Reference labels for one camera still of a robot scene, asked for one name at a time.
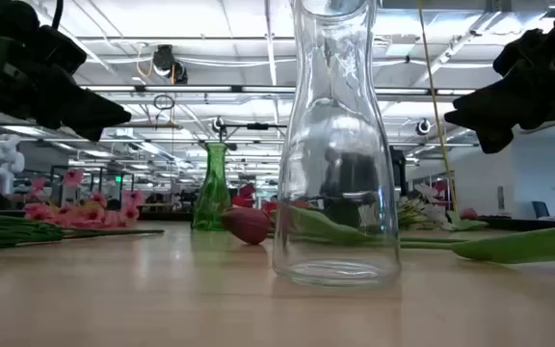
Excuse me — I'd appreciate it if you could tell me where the white robot figure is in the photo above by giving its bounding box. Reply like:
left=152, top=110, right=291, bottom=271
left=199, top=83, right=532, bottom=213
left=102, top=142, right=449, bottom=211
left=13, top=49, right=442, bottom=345
left=0, top=133, right=26, bottom=195

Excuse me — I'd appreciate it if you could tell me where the clear glass vase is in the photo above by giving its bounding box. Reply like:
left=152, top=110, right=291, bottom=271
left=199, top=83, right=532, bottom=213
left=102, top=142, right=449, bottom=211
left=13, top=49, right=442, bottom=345
left=271, top=0, right=403, bottom=289

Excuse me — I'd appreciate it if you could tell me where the pink tulip with long stem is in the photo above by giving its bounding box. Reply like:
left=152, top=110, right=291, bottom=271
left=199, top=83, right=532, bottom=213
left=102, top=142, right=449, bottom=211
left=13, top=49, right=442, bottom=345
left=392, top=221, right=555, bottom=265

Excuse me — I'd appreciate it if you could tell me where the black aluminium table frame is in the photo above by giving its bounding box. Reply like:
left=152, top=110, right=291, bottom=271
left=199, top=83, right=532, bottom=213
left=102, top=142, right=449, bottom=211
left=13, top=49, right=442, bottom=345
left=0, top=206, right=555, bottom=232

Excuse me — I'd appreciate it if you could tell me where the yellow cable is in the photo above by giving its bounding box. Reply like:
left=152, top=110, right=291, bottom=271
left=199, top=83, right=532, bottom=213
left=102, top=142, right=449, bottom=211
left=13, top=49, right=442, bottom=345
left=416, top=0, right=458, bottom=213

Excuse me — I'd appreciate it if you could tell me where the black office chair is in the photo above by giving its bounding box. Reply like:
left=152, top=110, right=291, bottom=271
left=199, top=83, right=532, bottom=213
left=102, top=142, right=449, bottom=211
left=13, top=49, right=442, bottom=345
left=532, top=200, right=551, bottom=221

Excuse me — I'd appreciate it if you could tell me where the pink flower bunch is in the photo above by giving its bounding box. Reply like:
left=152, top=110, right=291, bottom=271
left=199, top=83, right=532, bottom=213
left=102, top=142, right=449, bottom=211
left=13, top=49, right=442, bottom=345
left=22, top=168, right=146, bottom=230

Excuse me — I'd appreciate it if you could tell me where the black overhead camera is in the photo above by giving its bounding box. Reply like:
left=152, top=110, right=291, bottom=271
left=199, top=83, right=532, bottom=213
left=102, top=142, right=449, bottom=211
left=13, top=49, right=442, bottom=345
left=151, top=43, right=190, bottom=86

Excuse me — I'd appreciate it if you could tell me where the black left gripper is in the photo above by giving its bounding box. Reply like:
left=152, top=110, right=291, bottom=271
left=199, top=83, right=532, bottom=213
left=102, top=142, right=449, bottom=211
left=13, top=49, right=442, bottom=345
left=0, top=23, right=133, bottom=143

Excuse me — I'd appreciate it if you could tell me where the white flower bunch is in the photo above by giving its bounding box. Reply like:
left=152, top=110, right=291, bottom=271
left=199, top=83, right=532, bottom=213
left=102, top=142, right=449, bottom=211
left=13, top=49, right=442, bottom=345
left=396, top=181, right=458, bottom=230

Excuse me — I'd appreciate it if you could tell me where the green glass vase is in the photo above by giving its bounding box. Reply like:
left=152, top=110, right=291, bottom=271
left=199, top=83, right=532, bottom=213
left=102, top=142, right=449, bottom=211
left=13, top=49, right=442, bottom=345
left=190, top=142, right=233, bottom=232

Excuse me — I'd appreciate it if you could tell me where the dark purple tulip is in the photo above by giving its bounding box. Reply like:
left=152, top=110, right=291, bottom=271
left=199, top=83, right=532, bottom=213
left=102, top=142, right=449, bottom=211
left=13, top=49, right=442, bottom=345
left=450, top=206, right=490, bottom=231
left=220, top=204, right=404, bottom=246

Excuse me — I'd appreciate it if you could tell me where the red flower bunch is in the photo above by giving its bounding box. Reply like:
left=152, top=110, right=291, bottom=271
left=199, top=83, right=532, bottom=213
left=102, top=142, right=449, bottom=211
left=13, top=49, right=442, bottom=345
left=0, top=213, right=166, bottom=253
left=231, top=182, right=278, bottom=216

